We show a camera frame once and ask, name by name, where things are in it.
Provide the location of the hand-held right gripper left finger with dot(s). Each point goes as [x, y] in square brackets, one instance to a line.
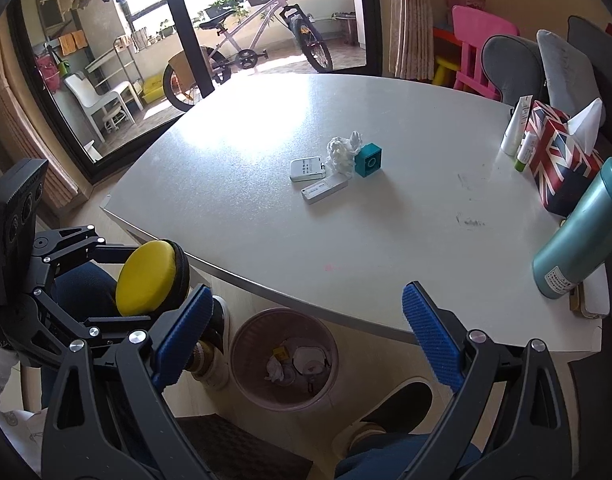
[183, 337]

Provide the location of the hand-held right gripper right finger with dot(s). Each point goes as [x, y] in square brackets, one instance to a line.
[433, 335]

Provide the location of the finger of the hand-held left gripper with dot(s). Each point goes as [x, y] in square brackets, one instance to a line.
[91, 330]
[76, 247]

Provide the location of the yellow round zip case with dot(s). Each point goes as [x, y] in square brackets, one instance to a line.
[146, 275]

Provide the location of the white tissue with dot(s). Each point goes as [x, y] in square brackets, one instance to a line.
[275, 370]
[338, 155]

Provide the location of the yellow toy brick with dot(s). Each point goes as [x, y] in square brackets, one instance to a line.
[281, 354]

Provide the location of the pink wastebasket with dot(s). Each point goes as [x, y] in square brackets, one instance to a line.
[316, 390]

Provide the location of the person's left forearm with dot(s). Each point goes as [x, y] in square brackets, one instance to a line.
[1, 370]

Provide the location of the person's left leg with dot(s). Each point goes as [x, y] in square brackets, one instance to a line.
[81, 285]

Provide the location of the person's left shoe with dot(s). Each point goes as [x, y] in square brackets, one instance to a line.
[218, 317]

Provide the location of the person's shoe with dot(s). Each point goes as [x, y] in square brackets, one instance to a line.
[218, 317]
[396, 410]

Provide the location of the person's right shoe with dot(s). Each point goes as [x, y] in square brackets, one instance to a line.
[396, 410]

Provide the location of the beige patterned curtain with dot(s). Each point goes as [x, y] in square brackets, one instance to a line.
[26, 125]
[411, 20]

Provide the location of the dark textured floor mat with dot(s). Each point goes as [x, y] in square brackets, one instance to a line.
[236, 450]

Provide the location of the white printed shirt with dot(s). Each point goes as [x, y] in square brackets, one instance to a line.
[21, 440]

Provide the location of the white balcony chair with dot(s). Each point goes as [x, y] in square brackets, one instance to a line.
[81, 92]

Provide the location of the small white device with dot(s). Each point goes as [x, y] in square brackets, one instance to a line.
[593, 302]

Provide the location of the pink hanging bag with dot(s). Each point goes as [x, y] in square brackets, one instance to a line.
[48, 75]

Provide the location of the yellow crate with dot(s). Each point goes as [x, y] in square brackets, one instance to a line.
[153, 89]

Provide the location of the teal thermos bottle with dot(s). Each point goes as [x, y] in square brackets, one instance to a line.
[581, 235]

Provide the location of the white flat box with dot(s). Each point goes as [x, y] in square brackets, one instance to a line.
[326, 189]
[308, 169]

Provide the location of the teal toy brick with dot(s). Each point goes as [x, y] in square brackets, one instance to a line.
[368, 162]

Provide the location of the metal drying rack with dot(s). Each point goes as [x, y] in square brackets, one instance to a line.
[121, 50]

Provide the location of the small green-capped tube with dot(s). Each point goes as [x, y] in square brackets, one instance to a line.
[525, 152]

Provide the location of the cardboard box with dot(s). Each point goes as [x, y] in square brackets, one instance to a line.
[178, 70]

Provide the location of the orange hanging towels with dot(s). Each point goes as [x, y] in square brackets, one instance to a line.
[72, 42]

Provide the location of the flag print tissue box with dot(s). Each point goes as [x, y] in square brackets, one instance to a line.
[551, 160]

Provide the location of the white cream tube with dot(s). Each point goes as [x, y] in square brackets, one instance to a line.
[513, 132]

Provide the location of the white bicycle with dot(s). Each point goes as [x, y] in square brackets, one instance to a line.
[246, 58]

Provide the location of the yellow plastic stool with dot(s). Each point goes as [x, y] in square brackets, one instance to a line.
[443, 67]

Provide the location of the potted balcony plants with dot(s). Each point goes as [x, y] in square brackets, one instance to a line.
[226, 2]

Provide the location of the red children table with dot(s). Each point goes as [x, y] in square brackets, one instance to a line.
[443, 35]

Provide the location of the pink plastic chair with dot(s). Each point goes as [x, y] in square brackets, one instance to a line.
[481, 30]

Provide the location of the white cabinet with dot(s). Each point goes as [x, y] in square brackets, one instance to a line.
[358, 5]

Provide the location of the black sliding door frame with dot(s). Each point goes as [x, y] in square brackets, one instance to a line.
[186, 20]

